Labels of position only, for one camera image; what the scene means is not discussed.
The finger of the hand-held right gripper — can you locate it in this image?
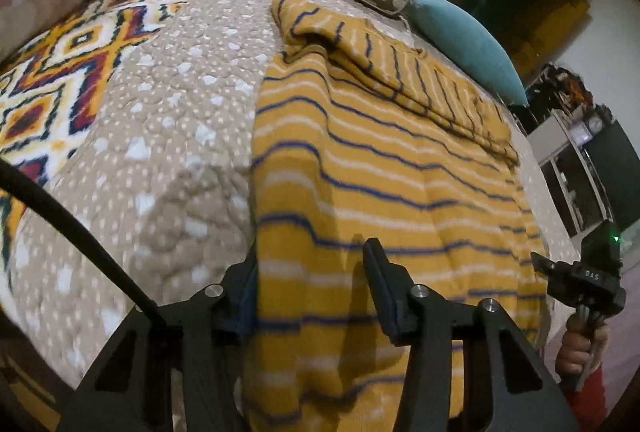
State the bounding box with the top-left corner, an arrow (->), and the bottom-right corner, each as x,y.
530,251 -> 557,281

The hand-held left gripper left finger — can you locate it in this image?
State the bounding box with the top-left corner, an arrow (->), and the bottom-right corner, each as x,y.
57,255 -> 261,432

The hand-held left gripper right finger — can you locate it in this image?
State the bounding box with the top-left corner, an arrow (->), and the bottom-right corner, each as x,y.
362,237 -> 581,432

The yellow striped sweater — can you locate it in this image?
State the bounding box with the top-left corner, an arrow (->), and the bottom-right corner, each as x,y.
242,0 -> 551,432

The person's right forearm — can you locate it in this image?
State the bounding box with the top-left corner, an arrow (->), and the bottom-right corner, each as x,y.
560,362 -> 610,432

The person's right hand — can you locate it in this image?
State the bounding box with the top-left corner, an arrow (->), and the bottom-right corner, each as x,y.
555,312 -> 609,381

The white shelf unit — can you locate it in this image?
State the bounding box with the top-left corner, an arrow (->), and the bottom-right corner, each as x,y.
527,105 -> 621,238

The pile of clutter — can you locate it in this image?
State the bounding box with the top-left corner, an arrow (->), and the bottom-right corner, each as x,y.
530,62 -> 601,113

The beige quilted bedspread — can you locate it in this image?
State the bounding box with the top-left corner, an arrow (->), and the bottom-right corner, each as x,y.
0,0 -> 581,393

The teal pillow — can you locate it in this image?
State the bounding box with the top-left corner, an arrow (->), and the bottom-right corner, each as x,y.
407,0 -> 530,107

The orange geometric patterned blanket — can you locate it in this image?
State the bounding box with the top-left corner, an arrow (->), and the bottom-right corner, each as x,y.
0,0 -> 251,263

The black cable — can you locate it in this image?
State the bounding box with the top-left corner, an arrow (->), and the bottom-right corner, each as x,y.
0,159 -> 168,328

